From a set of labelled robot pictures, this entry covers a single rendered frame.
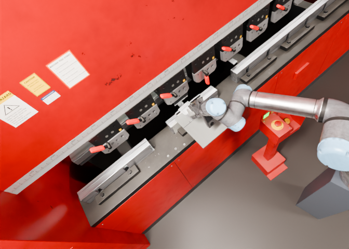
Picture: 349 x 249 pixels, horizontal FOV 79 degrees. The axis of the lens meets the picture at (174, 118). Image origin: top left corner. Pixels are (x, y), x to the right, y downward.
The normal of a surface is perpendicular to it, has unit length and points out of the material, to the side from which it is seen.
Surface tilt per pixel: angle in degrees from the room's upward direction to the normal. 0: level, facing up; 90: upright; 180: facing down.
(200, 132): 0
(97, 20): 90
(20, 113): 90
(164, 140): 0
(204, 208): 0
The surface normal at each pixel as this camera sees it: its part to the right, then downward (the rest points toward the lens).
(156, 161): -0.23, -0.51
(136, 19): 0.59, 0.60
